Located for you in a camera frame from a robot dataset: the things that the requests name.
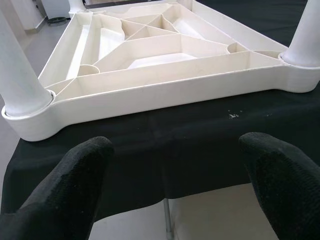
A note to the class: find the white plastic children table top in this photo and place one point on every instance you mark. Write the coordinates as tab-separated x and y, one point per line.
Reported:
175	85

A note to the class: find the black table cloth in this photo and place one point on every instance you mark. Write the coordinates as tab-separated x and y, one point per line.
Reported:
175	155

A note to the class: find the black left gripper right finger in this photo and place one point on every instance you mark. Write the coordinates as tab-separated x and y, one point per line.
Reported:
287	190

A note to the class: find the grey metal table leg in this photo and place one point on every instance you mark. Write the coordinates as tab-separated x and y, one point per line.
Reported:
168	220

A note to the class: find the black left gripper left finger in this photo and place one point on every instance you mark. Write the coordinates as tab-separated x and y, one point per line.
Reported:
60	195

